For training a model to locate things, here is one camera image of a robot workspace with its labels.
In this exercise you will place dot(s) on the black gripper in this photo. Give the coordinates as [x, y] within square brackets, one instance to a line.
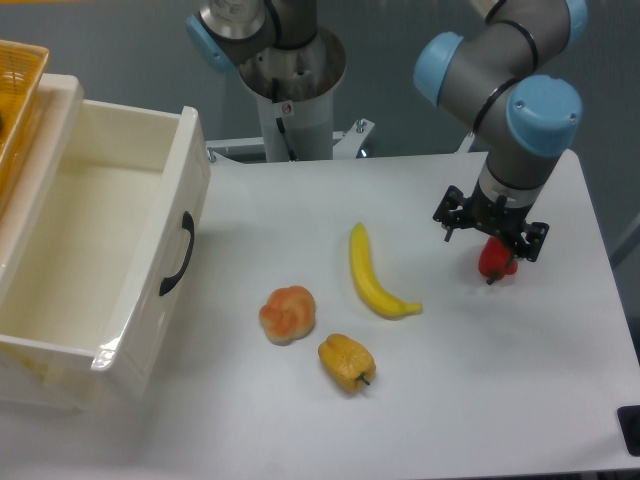
[497, 210]

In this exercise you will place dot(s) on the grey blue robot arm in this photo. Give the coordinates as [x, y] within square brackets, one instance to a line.
[490, 83]

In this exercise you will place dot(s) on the round knotted bread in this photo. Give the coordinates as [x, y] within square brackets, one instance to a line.
[289, 314]

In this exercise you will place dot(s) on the red bell pepper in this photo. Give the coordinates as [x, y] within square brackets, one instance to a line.
[496, 262]

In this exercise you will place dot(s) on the yellow banana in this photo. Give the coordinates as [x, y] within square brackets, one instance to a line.
[366, 283]

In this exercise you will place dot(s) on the yellow bell pepper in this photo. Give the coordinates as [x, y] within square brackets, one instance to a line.
[348, 363]

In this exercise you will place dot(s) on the black device at table edge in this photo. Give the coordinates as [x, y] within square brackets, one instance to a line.
[629, 420]

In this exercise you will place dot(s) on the white open drawer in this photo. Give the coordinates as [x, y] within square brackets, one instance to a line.
[87, 285]

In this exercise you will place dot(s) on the white drawer cabinet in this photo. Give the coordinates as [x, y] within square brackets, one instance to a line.
[57, 101]

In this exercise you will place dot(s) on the yellow plastic basket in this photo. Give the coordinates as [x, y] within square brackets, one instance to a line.
[22, 67]

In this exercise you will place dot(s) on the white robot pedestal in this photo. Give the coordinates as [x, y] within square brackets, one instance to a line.
[294, 93]

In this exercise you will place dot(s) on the black drawer handle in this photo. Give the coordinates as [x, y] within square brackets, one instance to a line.
[183, 255]

